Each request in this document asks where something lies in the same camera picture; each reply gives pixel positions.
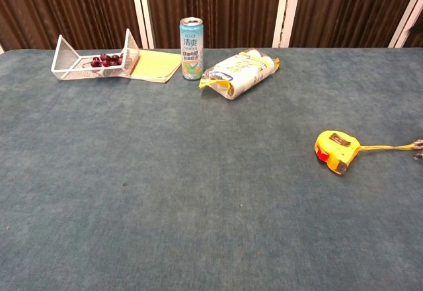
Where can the yellow spiral notepad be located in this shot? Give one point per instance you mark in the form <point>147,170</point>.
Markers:
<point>155,64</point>

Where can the light blue drink can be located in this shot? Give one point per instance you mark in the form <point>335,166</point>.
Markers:
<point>191,53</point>

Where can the dark red cherries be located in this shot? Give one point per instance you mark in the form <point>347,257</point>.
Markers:
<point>105,60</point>

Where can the yellow tape measure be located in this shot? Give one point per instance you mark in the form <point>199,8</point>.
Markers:
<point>337,152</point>

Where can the yellow white snack bag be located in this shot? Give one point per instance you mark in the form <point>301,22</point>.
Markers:
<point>241,72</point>

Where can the brown screen panel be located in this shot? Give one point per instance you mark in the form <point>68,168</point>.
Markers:
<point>215,6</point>
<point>347,6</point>
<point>415,33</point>
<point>66,6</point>

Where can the blue felt table cover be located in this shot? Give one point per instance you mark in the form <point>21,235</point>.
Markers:
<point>198,188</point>

